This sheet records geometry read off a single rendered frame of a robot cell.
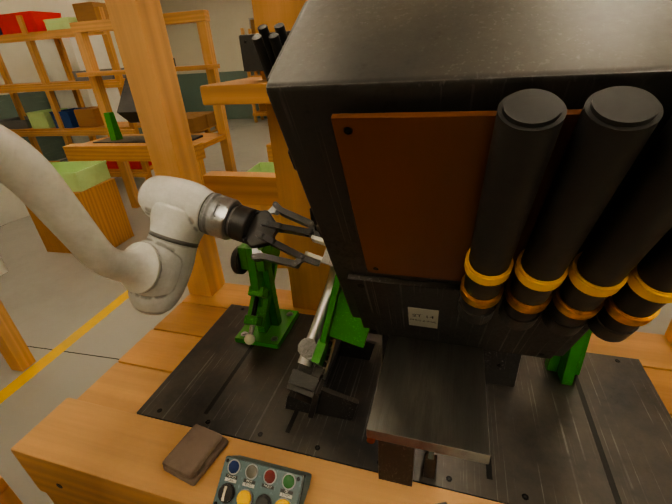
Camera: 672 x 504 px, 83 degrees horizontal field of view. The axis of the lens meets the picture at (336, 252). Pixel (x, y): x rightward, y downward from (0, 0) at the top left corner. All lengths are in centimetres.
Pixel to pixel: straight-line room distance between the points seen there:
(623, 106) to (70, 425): 107
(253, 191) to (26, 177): 67
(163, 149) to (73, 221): 54
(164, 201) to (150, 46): 46
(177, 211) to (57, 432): 55
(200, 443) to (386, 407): 41
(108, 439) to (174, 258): 41
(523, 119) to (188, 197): 67
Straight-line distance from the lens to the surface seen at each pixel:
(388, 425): 58
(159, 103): 116
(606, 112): 27
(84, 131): 645
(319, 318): 85
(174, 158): 118
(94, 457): 99
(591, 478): 90
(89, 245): 73
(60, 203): 68
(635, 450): 97
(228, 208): 79
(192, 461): 85
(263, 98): 86
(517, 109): 27
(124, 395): 111
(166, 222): 84
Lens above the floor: 159
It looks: 28 degrees down
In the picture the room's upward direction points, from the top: 4 degrees counter-clockwise
